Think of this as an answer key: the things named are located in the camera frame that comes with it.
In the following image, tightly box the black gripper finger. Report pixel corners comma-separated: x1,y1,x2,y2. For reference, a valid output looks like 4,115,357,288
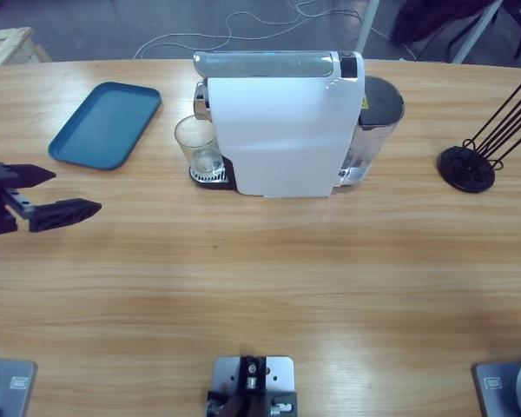
12,163,57,189
29,198,103,233

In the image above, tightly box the wooden crate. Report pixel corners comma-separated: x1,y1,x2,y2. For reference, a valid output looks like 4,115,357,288
0,26,53,69

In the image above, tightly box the clear drinking glass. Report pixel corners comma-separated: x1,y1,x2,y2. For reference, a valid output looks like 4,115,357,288
175,115,223,176

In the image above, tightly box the clear water tank black lid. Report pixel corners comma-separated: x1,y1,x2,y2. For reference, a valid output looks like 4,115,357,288
338,76,406,188

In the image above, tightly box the black capsule holder with rods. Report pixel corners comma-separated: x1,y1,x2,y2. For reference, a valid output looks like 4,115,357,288
437,71,521,193

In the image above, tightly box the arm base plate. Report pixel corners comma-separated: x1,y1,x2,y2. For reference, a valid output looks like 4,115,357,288
472,358,521,417
0,355,38,417

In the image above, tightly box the dark clothed bystander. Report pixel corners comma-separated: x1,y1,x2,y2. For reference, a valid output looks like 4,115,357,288
390,0,498,44

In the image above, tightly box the white slanted frame leg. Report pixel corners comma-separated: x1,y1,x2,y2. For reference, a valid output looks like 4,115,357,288
451,0,505,64

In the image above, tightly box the white table leg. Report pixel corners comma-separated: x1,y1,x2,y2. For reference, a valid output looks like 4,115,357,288
353,0,381,56

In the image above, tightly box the white capsule coffee machine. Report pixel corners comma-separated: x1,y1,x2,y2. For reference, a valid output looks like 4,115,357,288
188,50,366,199

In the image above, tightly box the blue rectangular tray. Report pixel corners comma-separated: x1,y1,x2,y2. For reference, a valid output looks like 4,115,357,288
47,82,162,171

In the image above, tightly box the metal bracket with dark post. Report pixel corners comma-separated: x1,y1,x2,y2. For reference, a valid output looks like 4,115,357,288
206,354,299,417

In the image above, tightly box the white floor cable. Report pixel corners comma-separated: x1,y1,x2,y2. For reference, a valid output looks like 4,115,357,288
132,0,418,62

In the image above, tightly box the chrome coffee machine lever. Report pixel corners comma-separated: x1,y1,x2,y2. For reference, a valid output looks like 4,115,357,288
193,50,333,79

